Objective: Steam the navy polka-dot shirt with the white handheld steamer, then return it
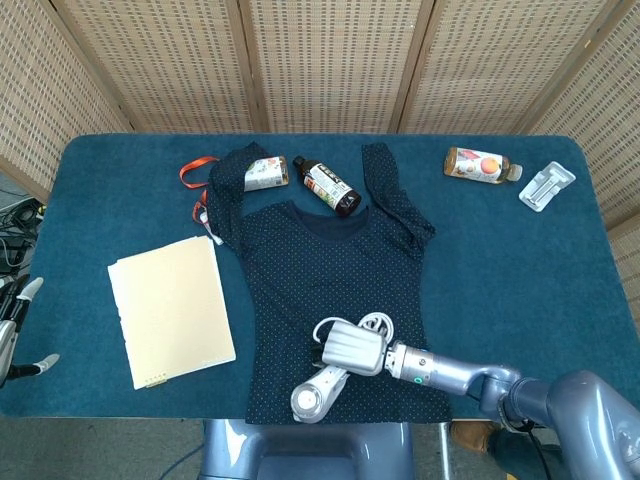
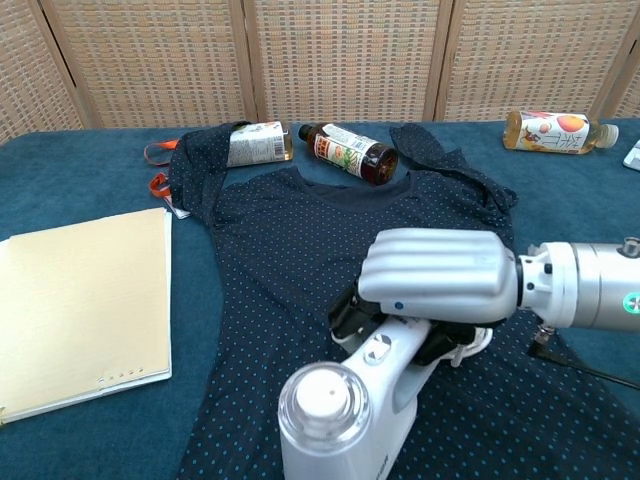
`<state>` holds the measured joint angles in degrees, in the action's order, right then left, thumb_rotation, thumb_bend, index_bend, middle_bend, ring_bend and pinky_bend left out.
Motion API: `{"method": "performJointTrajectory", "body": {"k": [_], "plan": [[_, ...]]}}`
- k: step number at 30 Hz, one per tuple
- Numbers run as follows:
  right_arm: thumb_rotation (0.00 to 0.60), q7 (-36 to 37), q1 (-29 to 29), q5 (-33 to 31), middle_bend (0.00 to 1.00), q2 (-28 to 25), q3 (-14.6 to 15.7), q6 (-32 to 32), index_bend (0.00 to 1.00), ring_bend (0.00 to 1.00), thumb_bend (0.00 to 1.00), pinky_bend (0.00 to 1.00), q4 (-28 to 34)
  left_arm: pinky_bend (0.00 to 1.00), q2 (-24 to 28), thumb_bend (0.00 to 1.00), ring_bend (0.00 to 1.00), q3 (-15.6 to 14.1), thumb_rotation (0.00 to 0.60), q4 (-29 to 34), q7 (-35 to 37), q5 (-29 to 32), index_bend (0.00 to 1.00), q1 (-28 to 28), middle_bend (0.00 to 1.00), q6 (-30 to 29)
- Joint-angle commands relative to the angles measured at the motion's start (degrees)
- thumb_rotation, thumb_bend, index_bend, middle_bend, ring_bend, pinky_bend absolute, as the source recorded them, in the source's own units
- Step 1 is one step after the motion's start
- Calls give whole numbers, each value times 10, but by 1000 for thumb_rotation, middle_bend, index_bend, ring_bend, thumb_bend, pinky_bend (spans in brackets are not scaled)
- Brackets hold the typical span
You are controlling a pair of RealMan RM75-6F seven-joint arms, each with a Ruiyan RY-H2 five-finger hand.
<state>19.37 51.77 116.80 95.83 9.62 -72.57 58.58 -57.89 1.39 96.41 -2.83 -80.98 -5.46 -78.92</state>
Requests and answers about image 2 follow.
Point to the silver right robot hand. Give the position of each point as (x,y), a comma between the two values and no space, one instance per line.
(440,272)

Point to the white handheld steam iron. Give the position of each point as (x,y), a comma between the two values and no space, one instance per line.
(325,440)

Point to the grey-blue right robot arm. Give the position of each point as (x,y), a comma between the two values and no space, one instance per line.
(590,285)

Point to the dark blue polka dot shirt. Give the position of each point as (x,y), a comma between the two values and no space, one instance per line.
(280,250)

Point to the dark brown drink bottle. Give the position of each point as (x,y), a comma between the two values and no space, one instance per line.
(350,150)

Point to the peach tea bottle white cap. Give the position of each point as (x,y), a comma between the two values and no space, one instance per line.
(550,132)

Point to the yellow tea bottle white label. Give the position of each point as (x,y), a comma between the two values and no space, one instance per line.
(257,145)

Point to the clear plastic blister package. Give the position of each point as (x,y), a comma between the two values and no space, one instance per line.
(632,157)

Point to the woven bamboo folding screen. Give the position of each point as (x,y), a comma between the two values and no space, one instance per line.
(345,60)

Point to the cream paper folder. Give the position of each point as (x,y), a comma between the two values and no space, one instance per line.
(85,300)

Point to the teal blue table cloth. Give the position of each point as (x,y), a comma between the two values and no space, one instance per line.
(75,175)

